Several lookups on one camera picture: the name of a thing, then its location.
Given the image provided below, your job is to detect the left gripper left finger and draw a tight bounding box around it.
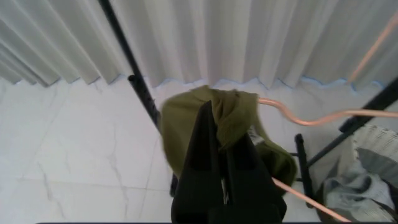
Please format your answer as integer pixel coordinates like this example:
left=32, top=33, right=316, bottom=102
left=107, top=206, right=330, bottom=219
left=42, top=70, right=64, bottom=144
left=170, top=100, right=225, bottom=222

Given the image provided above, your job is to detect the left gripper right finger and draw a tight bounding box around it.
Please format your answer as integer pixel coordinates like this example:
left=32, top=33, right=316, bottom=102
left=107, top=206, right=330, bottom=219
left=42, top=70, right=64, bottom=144
left=224, top=133, right=287, bottom=222

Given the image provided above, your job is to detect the green shirt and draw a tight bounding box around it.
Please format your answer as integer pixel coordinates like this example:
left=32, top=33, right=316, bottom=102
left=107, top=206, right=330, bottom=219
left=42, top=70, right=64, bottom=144
left=160, top=84, right=298, bottom=195

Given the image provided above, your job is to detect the pink clothes hanger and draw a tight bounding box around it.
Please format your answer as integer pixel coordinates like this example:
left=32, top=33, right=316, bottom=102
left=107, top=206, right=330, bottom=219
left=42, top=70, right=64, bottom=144
left=257, top=11, right=398, bottom=222

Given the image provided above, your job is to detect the white laundry basket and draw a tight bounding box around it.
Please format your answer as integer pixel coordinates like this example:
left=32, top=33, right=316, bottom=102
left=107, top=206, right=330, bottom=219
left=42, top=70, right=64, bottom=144
left=315, top=124, right=398, bottom=222

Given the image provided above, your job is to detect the black clothes rack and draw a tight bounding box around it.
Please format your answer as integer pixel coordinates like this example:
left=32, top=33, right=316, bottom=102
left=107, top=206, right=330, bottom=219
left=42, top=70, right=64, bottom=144
left=98, top=0, right=398, bottom=208

